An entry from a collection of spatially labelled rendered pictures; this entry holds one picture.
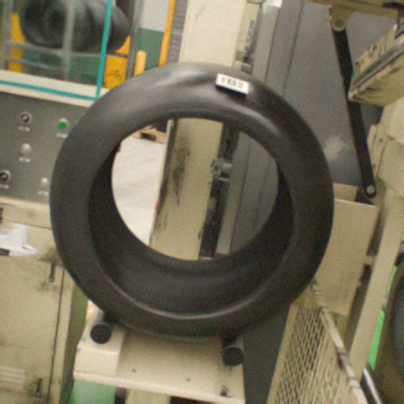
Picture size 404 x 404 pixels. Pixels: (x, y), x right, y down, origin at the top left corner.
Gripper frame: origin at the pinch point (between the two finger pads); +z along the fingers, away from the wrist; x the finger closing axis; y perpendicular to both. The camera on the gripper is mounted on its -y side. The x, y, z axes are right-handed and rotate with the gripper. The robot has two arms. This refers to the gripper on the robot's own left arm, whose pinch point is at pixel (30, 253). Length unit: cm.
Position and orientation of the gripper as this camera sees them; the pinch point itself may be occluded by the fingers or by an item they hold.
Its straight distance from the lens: 133.5
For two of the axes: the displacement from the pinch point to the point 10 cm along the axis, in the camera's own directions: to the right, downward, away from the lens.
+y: 3.0, -9.1, -2.7
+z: 9.5, 2.9, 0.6
